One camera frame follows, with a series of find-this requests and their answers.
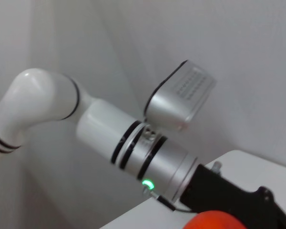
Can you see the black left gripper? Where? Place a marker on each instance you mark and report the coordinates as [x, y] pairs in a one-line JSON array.
[[217, 190]]

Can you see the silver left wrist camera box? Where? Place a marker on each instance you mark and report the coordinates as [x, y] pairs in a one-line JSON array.
[[176, 105]]

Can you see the orange toy fruit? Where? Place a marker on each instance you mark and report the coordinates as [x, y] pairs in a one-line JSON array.
[[214, 221]]

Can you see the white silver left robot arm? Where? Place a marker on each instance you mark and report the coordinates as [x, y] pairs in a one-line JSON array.
[[97, 124]]

